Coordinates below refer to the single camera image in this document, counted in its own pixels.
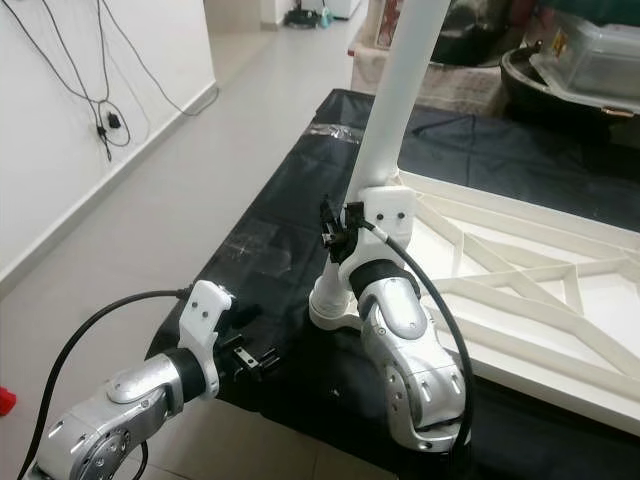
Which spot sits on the white plastic table top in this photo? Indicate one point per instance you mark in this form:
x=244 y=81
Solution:
x=600 y=310

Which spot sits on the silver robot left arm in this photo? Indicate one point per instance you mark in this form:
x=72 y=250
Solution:
x=120 y=410

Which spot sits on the black round basin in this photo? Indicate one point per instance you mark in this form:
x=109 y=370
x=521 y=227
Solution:
x=550 y=100

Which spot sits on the clear tape strip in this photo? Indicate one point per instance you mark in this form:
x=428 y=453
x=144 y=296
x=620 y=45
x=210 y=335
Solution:
x=335 y=131

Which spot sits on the mop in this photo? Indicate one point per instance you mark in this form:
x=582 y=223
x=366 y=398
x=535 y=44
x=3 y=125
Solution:
x=302 y=18

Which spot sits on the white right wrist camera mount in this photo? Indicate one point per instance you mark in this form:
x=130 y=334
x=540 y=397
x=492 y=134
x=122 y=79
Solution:
x=390 y=205

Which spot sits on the green pot lid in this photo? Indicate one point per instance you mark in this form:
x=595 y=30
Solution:
x=595 y=10

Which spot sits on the white appliance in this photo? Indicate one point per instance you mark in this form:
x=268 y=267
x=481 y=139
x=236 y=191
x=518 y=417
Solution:
x=342 y=8

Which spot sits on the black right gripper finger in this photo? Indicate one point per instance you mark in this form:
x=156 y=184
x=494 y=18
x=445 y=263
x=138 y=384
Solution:
x=328 y=222

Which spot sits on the clear tape patch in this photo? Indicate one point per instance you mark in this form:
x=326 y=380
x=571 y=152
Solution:
x=260 y=250

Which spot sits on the white plastic table leg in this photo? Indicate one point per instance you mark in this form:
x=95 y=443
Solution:
x=400 y=90

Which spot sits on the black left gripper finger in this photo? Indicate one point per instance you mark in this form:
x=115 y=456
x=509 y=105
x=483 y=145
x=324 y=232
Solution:
x=258 y=362
x=240 y=314

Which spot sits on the black power adapter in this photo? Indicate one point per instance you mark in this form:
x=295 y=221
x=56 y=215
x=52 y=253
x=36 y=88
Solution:
x=113 y=120

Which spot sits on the clear plastic container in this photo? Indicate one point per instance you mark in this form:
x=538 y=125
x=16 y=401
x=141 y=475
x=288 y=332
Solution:
x=590 y=55

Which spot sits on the red plastic stool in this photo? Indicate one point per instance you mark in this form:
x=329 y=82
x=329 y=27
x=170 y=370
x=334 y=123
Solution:
x=7 y=400

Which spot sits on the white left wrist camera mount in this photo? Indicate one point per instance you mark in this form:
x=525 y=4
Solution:
x=205 y=310

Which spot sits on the black tablecloth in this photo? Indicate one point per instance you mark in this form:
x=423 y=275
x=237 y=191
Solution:
x=290 y=170

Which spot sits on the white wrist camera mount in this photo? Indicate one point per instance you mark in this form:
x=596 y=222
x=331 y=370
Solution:
x=205 y=310
x=390 y=205

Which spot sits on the beige cloth covered bench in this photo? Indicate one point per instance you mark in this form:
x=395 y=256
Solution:
x=470 y=90

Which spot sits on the orange lid storage box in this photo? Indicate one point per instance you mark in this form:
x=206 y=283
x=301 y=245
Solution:
x=385 y=25

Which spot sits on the black bag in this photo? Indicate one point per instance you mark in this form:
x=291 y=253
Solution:
x=480 y=30

